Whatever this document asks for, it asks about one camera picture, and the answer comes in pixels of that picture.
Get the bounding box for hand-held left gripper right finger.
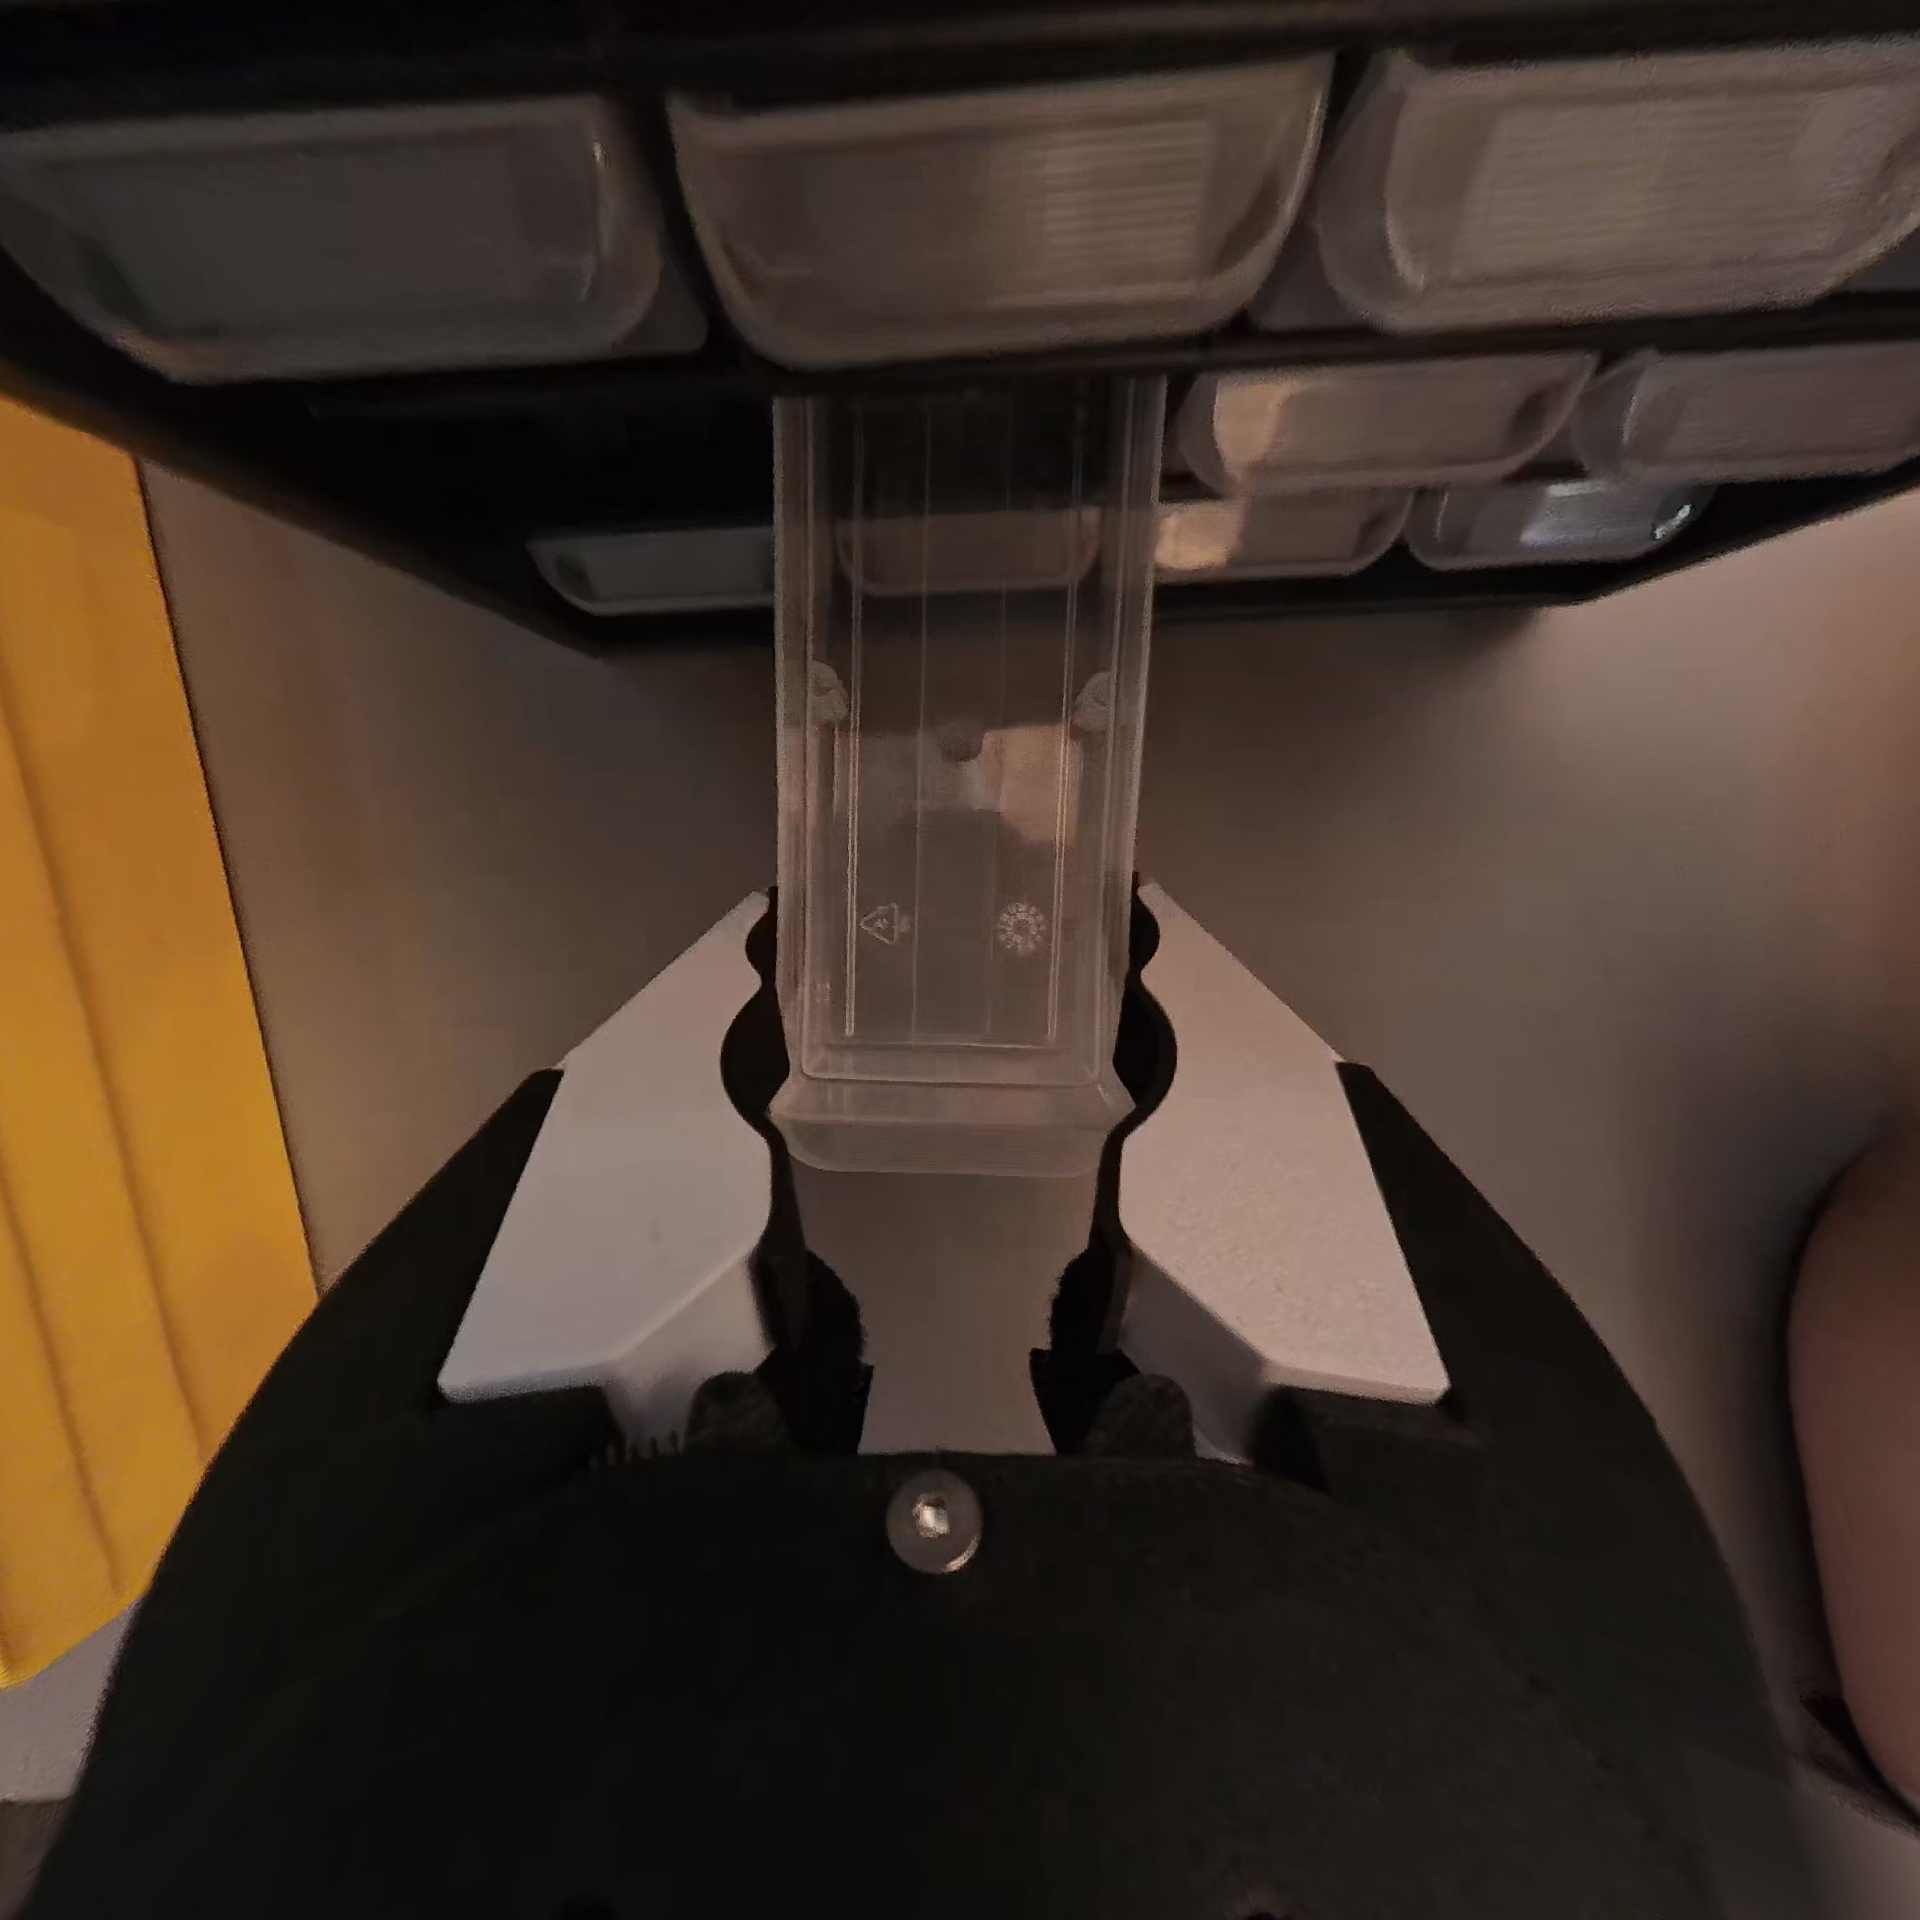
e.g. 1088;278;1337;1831
1028;881;1457;1455

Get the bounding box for clear plastic drawer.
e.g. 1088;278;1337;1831
768;373;1172;1178

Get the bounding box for yellow plastic bin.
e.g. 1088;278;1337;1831
0;403;321;1671

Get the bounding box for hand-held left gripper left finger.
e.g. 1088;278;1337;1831
437;885;875;1454

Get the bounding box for rows of small translucent drawers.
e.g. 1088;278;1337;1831
0;45;1920;618

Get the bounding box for person's right forearm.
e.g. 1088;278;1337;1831
1792;1153;1920;1807

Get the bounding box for black storage cabinet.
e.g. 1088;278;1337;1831
0;0;1920;663

